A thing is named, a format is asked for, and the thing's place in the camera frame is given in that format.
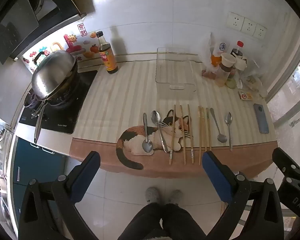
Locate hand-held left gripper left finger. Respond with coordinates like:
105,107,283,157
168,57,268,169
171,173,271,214
18,151,101,240

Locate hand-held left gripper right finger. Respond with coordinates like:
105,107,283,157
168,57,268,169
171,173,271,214
202,151,285,240

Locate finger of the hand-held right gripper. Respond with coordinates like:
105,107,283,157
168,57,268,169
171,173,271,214
272,147,300,180

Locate brown chopstick with printed end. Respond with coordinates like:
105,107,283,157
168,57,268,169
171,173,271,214
180,105,187,165
187,104,195,165

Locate steel spoon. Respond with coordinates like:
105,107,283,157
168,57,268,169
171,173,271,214
142,113,153,153
151,110,169,153
209,108,228,143
224,112,233,152

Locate clear plastic container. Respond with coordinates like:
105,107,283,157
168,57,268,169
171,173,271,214
155,47,197,92

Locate grey slipper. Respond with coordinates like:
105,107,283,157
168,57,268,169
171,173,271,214
145,187,160,204
167,189,183,205

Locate blue kitchen cabinet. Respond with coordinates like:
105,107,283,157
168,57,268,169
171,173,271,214
12,137,68,227

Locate blue smartphone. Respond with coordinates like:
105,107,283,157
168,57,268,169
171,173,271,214
253,103,270,134

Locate person's right leg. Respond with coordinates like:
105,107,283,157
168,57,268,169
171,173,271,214
162,203,208,240

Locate person's leg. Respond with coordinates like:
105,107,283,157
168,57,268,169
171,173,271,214
162,203,208,240
117,203,165,240

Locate black glass gas stove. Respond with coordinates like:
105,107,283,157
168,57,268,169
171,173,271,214
19,70,98,134

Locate person's left leg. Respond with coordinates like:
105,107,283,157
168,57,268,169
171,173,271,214
117,203,165,240

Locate small orange box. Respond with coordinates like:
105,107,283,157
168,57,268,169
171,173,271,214
238,91,255,101

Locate white dish rack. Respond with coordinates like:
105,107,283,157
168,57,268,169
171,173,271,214
0,114,15,180

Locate crumpled clear plastic bags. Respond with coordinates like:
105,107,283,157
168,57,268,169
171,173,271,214
237,57,268,98

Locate striped cat print mat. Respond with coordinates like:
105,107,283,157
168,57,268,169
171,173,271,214
69,55,279,180

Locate black wok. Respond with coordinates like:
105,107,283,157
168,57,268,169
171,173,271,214
24,55,82,144

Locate clear jar white lid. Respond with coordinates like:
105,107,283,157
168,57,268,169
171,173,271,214
216,64,232,87

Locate steel wok lid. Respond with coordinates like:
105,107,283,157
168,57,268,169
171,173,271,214
31,50,78,100

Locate red cap dark bottle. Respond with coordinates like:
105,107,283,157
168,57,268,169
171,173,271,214
230,41,244,58

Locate dark sauce bottle orange label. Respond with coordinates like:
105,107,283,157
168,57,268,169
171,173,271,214
96,31,118,75

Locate clear plastic bag with orange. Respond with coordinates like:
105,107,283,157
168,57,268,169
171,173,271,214
201,32,222,78

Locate black range hood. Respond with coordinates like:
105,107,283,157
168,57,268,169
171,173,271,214
0,0,87,64

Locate grey window frame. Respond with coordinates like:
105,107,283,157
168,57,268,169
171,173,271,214
265,27,300,130

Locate colourful fruit wall stickers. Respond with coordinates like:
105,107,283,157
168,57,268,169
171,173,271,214
22,31,101,73

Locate white wall socket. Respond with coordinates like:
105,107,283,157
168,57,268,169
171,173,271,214
254,24,268,39
241,17,257,36
226,12,245,32

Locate pink sun wall hook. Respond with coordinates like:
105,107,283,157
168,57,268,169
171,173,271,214
63,34,82,53

